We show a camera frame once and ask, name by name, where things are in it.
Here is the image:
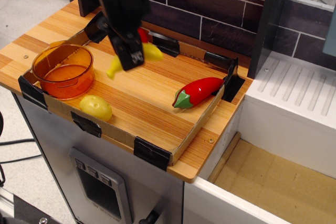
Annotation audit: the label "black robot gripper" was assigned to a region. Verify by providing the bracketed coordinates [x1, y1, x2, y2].
[99, 0, 150, 71]

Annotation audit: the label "yellow plastic toy banana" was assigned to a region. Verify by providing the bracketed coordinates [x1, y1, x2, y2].
[106, 43, 163, 79]

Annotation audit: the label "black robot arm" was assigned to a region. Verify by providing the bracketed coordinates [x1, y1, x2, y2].
[98, 0, 150, 71]

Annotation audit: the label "orange transparent plastic pot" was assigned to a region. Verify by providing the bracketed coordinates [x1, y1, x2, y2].
[32, 41, 95, 100]

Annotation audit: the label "cardboard fence with black tape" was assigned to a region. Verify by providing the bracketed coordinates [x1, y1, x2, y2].
[18, 16, 251, 180]

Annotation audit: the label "red plastic toy strawberry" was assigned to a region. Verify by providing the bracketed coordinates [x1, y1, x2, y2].
[138, 27, 149, 43]

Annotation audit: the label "yellow plastic toy potato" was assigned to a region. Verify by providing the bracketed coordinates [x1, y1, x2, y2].
[79, 95, 112, 121]

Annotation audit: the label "red plastic toy chili pepper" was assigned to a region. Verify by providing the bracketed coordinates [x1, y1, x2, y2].
[172, 77, 224, 109]

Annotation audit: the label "grey toy dishwasher cabinet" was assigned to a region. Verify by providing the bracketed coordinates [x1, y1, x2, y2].
[15, 95, 184, 223]

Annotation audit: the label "white toy sink unit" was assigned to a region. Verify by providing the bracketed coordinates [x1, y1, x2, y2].
[183, 52, 335, 223]

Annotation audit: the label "black floor cables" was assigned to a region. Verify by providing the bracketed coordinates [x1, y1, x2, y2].
[0, 111, 43, 188]

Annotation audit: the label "dark grey vertical post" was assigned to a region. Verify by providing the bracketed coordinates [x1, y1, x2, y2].
[247, 0, 285, 79]

